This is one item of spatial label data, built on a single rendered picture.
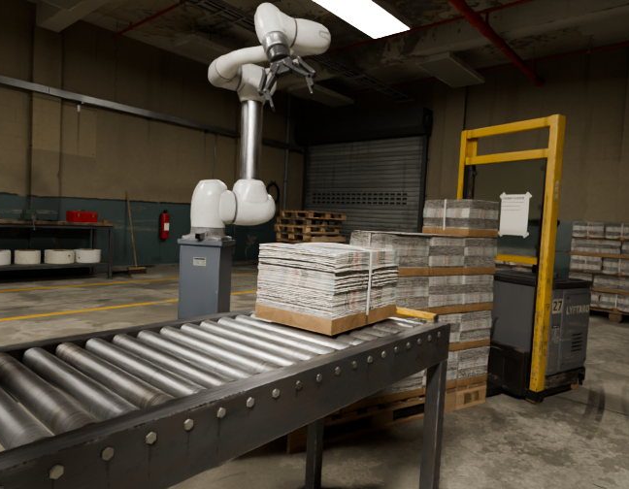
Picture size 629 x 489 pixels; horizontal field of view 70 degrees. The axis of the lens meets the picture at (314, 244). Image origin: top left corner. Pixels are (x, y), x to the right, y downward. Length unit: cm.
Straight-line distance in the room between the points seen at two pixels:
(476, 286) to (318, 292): 183
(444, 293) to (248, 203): 129
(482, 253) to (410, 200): 689
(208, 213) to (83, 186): 661
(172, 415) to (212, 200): 140
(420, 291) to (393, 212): 740
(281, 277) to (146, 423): 69
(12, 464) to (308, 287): 81
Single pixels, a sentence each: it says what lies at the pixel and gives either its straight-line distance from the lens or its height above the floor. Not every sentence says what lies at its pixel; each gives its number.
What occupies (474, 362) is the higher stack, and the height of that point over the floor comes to 28.
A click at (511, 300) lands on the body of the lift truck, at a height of 62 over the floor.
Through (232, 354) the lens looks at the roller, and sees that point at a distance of 108.
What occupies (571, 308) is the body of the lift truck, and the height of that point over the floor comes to 61.
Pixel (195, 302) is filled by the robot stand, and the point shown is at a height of 72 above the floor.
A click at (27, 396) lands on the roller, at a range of 95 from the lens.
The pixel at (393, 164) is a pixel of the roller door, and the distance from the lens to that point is 1008.
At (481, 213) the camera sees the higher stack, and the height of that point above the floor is 121.
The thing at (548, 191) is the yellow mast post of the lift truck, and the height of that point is 137.
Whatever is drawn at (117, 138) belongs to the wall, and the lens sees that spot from 889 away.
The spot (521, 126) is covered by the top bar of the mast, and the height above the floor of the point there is 181.
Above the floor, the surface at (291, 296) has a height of 89.
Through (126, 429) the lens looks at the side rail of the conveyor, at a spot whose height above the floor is 80.
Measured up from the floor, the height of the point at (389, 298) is 87.
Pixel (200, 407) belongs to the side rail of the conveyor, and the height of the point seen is 79.
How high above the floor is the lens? 111
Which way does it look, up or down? 3 degrees down
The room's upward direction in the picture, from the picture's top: 3 degrees clockwise
